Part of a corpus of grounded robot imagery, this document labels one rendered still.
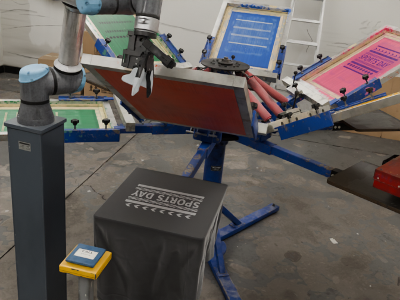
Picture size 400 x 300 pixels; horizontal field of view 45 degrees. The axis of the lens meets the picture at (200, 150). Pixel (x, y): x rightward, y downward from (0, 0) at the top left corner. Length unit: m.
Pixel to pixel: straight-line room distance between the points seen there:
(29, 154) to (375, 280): 2.40
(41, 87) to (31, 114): 0.12
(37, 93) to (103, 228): 0.61
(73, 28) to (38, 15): 5.23
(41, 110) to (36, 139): 0.12
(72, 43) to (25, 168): 0.57
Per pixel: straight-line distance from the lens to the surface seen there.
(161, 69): 1.68
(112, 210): 1.97
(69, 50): 2.06
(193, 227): 1.88
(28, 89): 2.08
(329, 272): 3.49
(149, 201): 2.04
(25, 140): 2.14
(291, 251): 3.61
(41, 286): 2.48
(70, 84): 2.13
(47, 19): 7.18
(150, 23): 1.52
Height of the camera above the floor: 1.94
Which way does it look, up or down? 23 degrees down
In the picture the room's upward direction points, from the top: 6 degrees clockwise
